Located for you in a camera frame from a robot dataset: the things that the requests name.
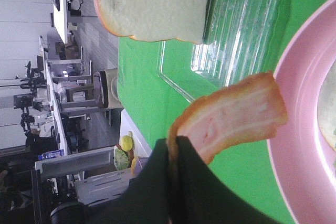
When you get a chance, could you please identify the clear left plastic tray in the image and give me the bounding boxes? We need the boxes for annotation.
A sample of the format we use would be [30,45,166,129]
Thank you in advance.
[157,0,282,102]

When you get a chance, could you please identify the left standing bread slice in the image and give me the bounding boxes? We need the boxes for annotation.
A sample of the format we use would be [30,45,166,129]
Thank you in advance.
[94,0,208,44]

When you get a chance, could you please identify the green tablecloth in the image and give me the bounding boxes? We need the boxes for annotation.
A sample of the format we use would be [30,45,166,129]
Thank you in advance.
[118,0,327,223]

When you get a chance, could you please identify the pink round plate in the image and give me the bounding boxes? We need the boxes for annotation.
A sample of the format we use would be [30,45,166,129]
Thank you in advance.
[268,0,335,223]

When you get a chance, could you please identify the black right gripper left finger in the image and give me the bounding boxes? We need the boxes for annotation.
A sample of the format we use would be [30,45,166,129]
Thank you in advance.
[94,139,169,223]

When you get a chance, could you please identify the white office desk row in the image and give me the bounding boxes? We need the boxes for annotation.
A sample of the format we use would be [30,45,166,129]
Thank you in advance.
[44,0,70,155]

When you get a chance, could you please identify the bacon strip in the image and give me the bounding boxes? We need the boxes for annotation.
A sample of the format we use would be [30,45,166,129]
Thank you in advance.
[166,70,289,219]

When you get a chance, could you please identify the yellow toy food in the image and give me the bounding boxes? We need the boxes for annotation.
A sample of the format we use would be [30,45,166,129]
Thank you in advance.
[120,135,133,152]

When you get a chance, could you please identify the green lettuce leaf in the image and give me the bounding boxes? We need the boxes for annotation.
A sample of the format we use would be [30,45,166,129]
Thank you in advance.
[317,62,335,177]

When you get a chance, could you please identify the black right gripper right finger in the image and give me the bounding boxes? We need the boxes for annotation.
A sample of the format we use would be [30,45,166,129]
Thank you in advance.
[175,136,278,223]

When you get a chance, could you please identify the white storage crate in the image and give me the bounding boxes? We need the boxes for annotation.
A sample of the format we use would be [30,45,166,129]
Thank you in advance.
[35,147,133,206]

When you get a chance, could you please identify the grey office chair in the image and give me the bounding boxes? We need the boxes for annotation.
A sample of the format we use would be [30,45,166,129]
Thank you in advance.
[59,68,123,116]

